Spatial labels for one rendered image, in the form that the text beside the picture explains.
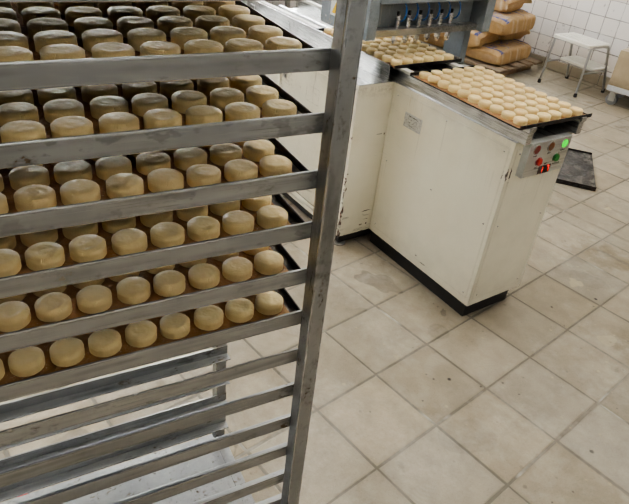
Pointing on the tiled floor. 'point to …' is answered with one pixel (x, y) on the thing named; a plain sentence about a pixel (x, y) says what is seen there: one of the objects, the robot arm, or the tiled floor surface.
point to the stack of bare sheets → (577, 170)
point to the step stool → (580, 57)
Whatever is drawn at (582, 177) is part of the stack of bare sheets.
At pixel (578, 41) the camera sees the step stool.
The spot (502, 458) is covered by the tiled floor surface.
